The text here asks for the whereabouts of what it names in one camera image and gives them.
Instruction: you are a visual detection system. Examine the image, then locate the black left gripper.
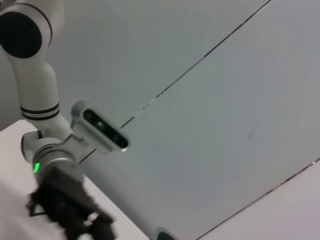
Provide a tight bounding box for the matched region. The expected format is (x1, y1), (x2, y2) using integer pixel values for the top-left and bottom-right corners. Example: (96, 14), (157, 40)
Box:
(26, 166), (117, 240)

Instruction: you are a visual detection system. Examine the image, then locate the dark round white-rimmed object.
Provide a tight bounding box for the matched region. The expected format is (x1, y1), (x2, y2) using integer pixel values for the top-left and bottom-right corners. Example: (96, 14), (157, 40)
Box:
(152, 226), (179, 240)

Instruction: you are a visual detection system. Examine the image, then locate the dark left wrist cable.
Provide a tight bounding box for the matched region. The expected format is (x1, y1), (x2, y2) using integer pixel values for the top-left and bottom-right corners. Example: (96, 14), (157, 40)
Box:
(26, 192), (50, 218)

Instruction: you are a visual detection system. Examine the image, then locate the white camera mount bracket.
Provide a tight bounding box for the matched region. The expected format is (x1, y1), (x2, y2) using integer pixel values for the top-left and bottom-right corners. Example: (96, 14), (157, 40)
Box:
(59, 133), (97, 167)

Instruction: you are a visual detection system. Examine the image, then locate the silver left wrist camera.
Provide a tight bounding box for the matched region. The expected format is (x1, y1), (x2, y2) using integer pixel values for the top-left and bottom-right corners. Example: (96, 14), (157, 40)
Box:
(70, 100), (131, 153)

